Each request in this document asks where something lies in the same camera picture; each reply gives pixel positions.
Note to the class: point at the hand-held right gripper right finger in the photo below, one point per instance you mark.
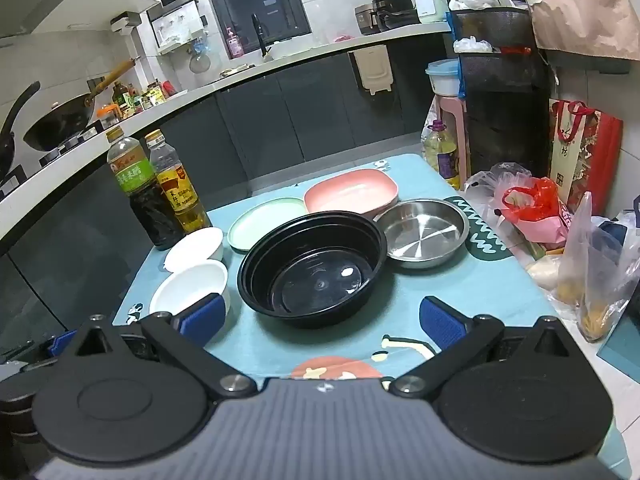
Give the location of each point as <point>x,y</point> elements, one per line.
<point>442,322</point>

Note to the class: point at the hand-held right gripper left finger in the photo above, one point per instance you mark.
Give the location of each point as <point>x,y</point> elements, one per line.
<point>205,317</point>

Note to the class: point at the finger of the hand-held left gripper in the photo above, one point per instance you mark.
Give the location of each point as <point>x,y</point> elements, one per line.
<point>61,343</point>

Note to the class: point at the small white bowl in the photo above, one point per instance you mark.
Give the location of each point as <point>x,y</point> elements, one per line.
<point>195,249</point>
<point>187,287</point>

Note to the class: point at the stainless steel bowl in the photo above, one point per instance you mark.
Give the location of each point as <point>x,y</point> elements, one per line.
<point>422,232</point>

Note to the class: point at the light green plate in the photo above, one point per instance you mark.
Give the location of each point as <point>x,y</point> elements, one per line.
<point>262,220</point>

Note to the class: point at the black plastic bowl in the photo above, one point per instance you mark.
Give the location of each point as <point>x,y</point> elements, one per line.
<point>312,270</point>

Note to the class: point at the pink rectangular plate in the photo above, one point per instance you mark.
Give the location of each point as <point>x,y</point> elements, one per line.
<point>350,194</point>

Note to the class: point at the light blue printed tablecloth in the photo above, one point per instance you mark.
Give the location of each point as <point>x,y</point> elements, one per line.
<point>450,285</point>

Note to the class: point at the oil bottle yellow label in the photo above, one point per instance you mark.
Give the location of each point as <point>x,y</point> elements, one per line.
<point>180,187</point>

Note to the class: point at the dark sauce bottle green label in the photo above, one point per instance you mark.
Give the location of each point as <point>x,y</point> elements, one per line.
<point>145,195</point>

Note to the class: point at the pink plastic bag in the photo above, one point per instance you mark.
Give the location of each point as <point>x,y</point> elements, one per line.
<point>547,230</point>

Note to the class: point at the red plastic bag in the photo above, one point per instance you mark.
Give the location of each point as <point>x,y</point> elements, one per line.
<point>532,202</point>

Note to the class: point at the clear plastic bag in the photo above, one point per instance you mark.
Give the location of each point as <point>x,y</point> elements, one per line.
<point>595,270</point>

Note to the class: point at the yellow cooking oil jug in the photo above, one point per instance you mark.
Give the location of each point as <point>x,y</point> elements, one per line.
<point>442,157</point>

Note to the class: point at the gas stove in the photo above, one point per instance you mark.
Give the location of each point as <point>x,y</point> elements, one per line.
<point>47,157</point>

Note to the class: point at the pink plastic stool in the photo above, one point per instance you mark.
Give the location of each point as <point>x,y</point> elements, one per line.
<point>452,115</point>

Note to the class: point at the red gift bag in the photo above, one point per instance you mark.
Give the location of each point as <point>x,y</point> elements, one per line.
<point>582,160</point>

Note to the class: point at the dark kitchen cabinets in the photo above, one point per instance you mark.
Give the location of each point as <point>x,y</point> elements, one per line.
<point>300,110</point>

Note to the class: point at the row of condiment bottles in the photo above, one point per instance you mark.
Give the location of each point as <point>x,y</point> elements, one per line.
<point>142,97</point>

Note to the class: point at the black storage rack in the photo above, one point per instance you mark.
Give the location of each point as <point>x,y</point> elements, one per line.
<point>505,95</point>

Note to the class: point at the white container blue lid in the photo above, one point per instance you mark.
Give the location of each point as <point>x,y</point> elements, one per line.
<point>442,79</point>

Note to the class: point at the beige hanging bin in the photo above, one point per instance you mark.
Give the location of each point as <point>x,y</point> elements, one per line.
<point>372,70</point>

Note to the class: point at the pink soap bottle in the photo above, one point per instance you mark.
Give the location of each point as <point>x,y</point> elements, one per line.
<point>233,44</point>

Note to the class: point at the white kitchen counter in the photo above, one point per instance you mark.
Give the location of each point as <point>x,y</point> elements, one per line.
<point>300,56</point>

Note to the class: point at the black kitchen faucet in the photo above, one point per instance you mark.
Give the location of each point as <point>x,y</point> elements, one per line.
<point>260,35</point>

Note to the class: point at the white kitchen appliance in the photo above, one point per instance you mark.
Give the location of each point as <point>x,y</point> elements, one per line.
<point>427,5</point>

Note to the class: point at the black air fryer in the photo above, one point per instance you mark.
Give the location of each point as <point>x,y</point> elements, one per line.
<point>395,7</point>

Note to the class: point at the dark window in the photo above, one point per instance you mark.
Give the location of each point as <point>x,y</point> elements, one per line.
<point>255,2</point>

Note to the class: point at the patterned hanging cloth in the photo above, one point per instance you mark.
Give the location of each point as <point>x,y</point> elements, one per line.
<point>585,10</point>

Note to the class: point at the white wall-mounted appliance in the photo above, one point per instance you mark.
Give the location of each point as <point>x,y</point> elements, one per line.
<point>175,22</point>

